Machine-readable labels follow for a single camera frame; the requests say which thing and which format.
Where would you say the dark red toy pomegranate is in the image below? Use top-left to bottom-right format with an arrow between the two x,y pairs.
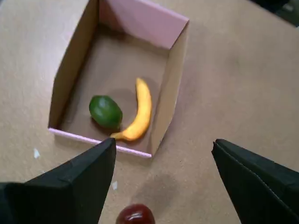
116,203 -> 156,224

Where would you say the pink cardboard box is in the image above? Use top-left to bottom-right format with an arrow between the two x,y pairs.
48,0 -> 190,159

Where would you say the round green toy fruit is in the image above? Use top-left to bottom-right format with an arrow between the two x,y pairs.
88,95 -> 123,129

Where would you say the yellow toy banana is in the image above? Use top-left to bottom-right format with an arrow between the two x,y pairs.
109,77 -> 153,142

